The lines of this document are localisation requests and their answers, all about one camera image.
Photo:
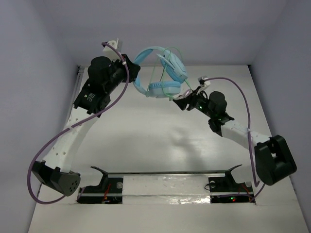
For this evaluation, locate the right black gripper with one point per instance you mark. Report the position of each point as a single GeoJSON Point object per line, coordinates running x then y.
{"type": "Point", "coordinates": [190, 99]}

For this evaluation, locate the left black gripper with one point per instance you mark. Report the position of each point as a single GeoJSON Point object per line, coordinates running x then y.
{"type": "Point", "coordinates": [129, 69]}

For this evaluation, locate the light blue headphones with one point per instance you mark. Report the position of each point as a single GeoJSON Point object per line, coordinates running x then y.
{"type": "Point", "coordinates": [173, 74]}

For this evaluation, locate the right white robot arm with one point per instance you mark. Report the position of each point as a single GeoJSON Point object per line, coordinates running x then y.
{"type": "Point", "coordinates": [271, 157]}

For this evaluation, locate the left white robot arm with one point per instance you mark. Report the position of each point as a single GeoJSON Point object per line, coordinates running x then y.
{"type": "Point", "coordinates": [104, 75]}

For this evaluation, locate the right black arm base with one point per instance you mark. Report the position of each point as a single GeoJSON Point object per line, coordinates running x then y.
{"type": "Point", "coordinates": [224, 189]}

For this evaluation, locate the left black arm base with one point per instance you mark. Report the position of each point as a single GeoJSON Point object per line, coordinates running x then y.
{"type": "Point", "coordinates": [108, 191]}

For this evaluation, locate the white foam front panel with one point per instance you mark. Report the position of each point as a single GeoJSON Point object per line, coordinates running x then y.
{"type": "Point", "coordinates": [267, 215]}

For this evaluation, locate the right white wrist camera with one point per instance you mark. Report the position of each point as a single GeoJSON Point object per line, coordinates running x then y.
{"type": "Point", "coordinates": [204, 82]}

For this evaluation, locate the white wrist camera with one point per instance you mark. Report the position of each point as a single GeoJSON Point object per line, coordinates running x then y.
{"type": "Point", "coordinates": [109, 53]}
{"type": "Point", "coordinates": [204, 82]}

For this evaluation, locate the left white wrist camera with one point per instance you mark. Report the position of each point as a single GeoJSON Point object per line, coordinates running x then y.
{"type": "Point", "coordinates": [109, 53]}

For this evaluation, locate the aluminium rail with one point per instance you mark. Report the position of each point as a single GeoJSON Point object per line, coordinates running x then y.
{"type": "Point", "coordinates": [49, 145]}

